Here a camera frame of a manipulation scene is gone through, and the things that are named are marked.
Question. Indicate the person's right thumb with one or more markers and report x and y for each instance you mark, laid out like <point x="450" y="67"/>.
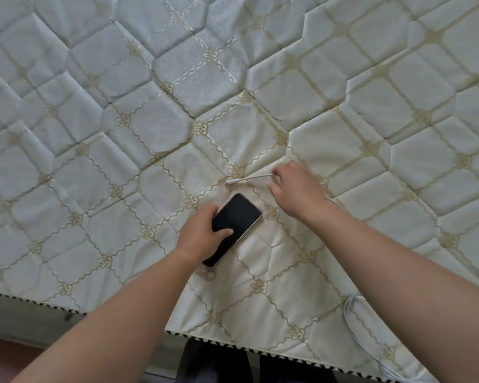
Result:
<point x="274" y="190"/>

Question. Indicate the person's right hand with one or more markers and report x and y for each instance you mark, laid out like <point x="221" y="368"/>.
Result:
<point x="301" y="193"/>

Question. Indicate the person's dark trousers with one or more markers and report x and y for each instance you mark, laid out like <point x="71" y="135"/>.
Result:
<point x="223" y="364"/>

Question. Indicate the person's left forearm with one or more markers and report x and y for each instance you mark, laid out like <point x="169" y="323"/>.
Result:
<point x="115" y="323"/>

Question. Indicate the white quilted mattress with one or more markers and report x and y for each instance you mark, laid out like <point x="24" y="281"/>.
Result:
<point x="143" y="115"/>

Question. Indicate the person's right forearm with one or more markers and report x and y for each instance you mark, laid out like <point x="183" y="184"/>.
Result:
<point x="399" y="283"/>

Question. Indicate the person's left hand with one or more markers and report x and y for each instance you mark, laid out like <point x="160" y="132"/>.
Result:
<point x="197" y="239"/>

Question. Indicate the person's left thumb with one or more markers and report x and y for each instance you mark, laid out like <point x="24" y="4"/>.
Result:
<point x="222" y="234"/>

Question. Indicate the grey bed base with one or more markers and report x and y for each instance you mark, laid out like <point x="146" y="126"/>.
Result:
<point x="44" y="319"/>

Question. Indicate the black smartphone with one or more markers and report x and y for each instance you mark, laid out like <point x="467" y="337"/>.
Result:
<point x="237" y="219"/>

